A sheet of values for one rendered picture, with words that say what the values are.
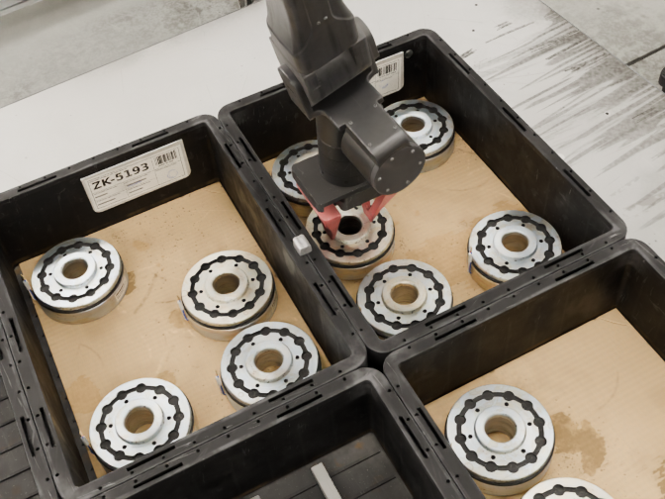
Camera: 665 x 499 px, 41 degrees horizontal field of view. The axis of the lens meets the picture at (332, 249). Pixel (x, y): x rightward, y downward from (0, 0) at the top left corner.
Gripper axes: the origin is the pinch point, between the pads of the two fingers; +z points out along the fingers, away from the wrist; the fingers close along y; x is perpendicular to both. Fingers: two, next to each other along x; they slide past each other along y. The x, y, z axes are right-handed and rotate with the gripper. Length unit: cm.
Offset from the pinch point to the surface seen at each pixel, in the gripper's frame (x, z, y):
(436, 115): 10.3, 1.1, 18.6
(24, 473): -7.8, 5.0, -42.0
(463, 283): -11.5, 3.9, 8.0
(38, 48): 177, 93, -11
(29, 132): 56, 19, -27
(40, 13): 194, 93, -5
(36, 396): -7.0, -5.2, -37.2
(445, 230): -4.0, 4.0, 10.7
